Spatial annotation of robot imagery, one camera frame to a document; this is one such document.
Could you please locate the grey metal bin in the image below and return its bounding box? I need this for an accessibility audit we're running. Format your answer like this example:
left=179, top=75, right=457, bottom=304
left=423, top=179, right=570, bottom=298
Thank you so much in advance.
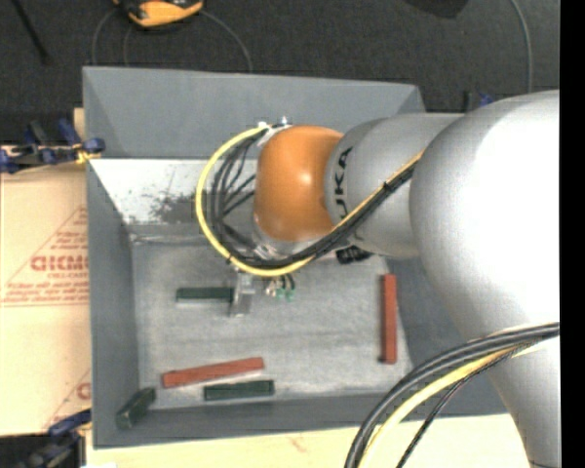
left=81, top=65, right=511, bottom=449

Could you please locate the brown cardboard board, red print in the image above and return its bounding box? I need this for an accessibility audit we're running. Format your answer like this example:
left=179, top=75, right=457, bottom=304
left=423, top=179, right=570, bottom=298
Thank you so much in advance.
left=0, top=144, right=94, bottom=438

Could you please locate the red-brown flat block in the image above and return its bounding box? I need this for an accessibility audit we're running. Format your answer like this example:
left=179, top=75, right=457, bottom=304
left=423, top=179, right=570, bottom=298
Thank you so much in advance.
left=160, top=356, right=266, bottom=390
left=378, top=273, right=400, bottom=366

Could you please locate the black cylinder on white bracket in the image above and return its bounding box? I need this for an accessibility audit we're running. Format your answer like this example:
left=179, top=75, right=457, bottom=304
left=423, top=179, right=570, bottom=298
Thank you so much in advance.
left=334, top=244, right=374, bottom=265

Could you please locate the dark green flat block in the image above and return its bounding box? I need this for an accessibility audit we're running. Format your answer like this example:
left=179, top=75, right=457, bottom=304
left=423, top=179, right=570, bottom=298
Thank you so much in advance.
left=114, top=386, right=158, bottom=431
left=175, top=286, right=236, bottom=304
left=202, top=378, right=277, bottom=403

